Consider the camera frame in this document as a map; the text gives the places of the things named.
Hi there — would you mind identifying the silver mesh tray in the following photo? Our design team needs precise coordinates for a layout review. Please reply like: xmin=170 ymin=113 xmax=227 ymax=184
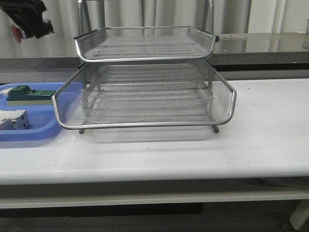
xmin=52 ymin=58 xmax=237 ymax=131
xmin=74 ymin=26 xmax=217 ymax=62

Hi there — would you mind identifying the silver top mesh tray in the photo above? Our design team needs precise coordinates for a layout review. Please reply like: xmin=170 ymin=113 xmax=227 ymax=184
xmin=74 ymin=26 xmax=217 ymax=62

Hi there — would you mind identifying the green terminal block module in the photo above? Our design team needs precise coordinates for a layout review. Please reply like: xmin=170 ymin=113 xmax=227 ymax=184
xmin=7 ymin=85 xmax=56 ymax=106

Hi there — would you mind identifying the red emergency push button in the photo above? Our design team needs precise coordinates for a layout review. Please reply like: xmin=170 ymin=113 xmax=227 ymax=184
xmin=11 ymin=19 xmax=55 ymax=43

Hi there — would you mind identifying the white circuit breaker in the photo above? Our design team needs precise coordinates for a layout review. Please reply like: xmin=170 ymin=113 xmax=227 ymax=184
xmin=0 ymin=110 xmax=29 ymax=131

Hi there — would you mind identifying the silver metal rack frame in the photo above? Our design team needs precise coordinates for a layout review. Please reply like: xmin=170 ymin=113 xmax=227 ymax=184
xmin=77 ymin=0 xmax=220 ymax=135

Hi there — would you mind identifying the white table leg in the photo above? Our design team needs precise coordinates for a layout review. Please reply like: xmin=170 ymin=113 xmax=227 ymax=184
xmin=289 ymin=200 xmax=309 ymax=230

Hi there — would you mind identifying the blue plastic tray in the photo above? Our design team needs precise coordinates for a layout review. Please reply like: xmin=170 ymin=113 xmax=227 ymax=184
xmin=0 ymin=82 xmax=65 ymax=142

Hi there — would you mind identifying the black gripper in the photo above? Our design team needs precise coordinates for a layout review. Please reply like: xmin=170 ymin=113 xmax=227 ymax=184
xmin=0 ymin=0 xmax=47 ymax=36

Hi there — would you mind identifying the dark grey back counter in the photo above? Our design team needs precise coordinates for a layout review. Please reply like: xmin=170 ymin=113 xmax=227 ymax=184
xmin=0 ymin=32 xmax=309 ymax=71

